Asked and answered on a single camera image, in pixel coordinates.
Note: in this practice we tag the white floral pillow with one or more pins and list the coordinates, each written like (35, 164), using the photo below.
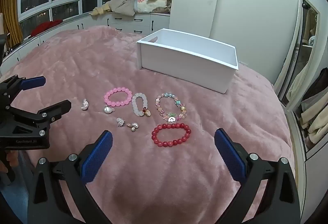
(151, 5)

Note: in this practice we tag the red cloth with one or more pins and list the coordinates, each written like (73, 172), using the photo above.
(44, 26)

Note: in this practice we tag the silver mushroom earrings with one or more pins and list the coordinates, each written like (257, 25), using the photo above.
(134, 126)

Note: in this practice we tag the person's left hand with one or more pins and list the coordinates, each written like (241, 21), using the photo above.
(11, 158)

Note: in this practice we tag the beige jacket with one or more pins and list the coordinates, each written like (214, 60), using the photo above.
(120, 5)

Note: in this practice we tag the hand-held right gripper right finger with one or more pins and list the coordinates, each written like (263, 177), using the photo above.
(230, 158)

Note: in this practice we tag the white drawer cabinet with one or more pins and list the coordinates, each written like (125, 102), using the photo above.
(133, 21)

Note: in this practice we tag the silver pearl brooch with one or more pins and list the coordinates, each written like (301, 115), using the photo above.
(120, 122)

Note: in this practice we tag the silver shell charm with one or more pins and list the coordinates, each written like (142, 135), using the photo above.
(84, 105)

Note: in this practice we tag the blue denim clothing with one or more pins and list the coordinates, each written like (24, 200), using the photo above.
(14, 193)

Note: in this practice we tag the dark brown garment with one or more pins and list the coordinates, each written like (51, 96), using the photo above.
(319, 80)

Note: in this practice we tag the white storage box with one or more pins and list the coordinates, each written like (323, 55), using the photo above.
(187, 60)

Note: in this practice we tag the pink fleece blanket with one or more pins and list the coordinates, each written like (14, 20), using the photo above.
(179, 188)

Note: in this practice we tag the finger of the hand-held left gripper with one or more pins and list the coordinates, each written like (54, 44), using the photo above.
(55, 110)
(33, 83)

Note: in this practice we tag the mustard yellow curtain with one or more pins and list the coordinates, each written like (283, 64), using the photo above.
(10, 14)

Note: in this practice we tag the cream fleece coat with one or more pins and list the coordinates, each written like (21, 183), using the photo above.
(314, 113)
(296, 84)

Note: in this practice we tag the silver round charm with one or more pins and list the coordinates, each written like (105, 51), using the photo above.
(108, 109)

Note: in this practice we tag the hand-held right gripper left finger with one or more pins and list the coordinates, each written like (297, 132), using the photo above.
(98, 157)

